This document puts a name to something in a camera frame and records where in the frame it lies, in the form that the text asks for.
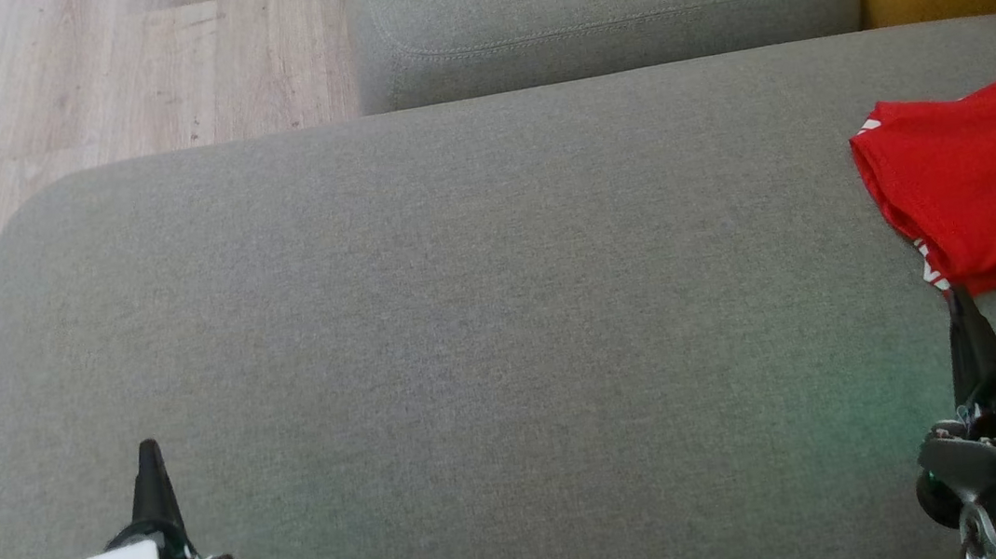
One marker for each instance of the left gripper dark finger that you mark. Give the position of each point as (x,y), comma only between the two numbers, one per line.
(156,497)

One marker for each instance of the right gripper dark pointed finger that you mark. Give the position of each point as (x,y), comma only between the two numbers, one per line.
(976,356)

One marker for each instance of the grey sofa back cushion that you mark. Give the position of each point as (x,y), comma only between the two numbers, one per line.
(598,5)

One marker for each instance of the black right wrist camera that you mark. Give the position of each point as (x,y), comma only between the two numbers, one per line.
(936,501)

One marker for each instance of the red white basketball jersey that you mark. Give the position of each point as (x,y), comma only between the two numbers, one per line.
(982,168)

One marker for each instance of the grey sofa seat cushion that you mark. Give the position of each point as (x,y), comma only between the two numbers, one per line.
(467,339)

